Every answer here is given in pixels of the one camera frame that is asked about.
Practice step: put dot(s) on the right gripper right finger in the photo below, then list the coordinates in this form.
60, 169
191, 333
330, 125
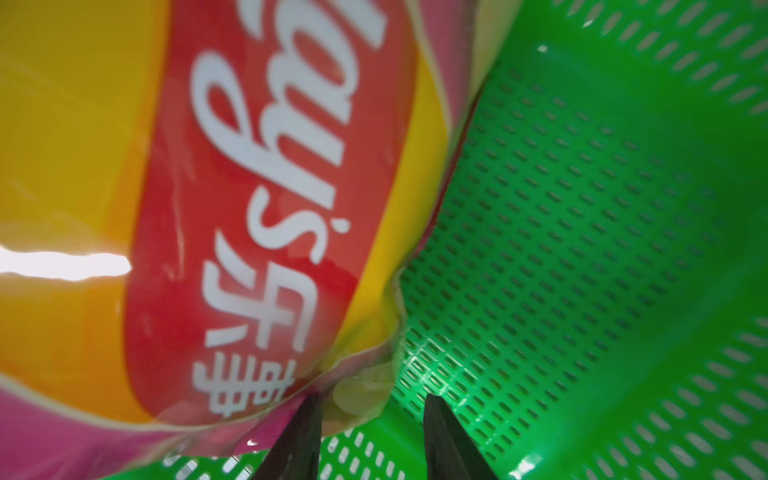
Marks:
450, 452

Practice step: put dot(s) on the magenta tomato chips bag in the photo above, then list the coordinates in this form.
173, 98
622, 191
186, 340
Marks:
206, 207

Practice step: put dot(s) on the green plastic basket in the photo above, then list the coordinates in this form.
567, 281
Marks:
592, 302

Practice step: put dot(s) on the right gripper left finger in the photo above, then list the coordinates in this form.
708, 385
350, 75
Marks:
295, 455

